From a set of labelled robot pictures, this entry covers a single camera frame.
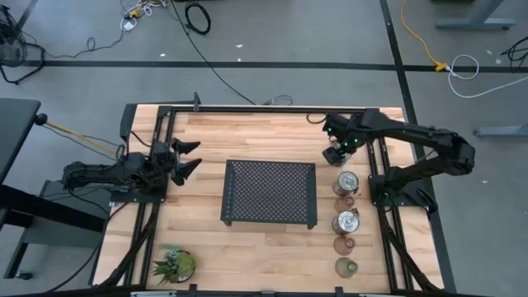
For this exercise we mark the black perforated metal rack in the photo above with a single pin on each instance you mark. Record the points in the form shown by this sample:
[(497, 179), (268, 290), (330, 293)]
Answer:
[(270, 191)]

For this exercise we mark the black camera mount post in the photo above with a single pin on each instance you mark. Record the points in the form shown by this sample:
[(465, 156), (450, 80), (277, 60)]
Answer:
[(196, 103)]

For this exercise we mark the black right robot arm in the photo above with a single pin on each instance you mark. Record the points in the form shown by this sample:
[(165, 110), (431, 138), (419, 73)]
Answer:
[(425, 136)]

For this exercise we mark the green potted succulent plant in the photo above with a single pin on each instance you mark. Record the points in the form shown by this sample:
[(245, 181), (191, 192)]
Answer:
[(177, 266)]

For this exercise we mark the grey desk leg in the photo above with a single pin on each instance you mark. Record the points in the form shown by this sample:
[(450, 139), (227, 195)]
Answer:
[(474, 22)]

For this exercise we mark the silver candle holder with tag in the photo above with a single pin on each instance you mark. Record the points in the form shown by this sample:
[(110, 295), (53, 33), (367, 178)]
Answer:
[(345, 222)]

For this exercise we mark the black corner panel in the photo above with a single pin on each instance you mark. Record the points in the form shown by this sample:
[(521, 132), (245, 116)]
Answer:
[(128, 119)]

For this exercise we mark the amber pink glass candle holder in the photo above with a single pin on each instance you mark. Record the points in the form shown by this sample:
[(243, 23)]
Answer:
[(344, 246)]

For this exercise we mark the yellow rod with black knob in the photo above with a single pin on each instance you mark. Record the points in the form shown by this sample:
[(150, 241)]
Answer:
[(74, 134)]

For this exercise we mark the white power adapter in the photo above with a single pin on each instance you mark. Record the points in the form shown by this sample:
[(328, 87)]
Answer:
[(128, 25)]

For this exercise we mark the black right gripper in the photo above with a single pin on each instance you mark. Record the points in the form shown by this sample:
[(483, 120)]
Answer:
[(344, 145)]

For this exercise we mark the black desk leg frame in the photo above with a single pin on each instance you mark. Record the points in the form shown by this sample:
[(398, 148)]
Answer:
[(49, 208)]

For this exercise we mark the grey desk foot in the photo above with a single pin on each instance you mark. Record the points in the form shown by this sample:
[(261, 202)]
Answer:
[(503, 131)]

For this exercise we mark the olive glass candle holder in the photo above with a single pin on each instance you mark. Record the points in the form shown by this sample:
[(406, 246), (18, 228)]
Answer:
[(346, 268)]

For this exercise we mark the grey base plate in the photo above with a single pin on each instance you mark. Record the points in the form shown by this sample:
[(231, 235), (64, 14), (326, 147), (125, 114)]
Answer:
[(62, 236)]

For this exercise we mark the black desk top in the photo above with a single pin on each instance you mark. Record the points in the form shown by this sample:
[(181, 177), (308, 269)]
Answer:
[(16, 132)]

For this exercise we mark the silver metal candle holder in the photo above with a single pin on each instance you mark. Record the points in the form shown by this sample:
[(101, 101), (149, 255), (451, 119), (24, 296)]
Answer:
[(345, 184)]

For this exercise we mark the black floor fan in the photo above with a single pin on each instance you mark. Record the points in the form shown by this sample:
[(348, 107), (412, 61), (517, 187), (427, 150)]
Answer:
[(12, 49)]

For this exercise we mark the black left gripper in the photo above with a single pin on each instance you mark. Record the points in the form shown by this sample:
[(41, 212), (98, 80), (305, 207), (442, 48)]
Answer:
[(165, 163)]

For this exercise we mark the black caster wheel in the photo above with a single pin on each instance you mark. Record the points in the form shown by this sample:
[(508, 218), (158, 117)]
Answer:
[(24, 275)]

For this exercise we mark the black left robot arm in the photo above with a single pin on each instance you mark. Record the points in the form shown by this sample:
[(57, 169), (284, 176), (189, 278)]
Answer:
[(111, 171)]

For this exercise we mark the black aluminium table frame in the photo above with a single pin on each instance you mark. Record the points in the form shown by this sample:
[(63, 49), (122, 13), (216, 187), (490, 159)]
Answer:
[(268, 109)]

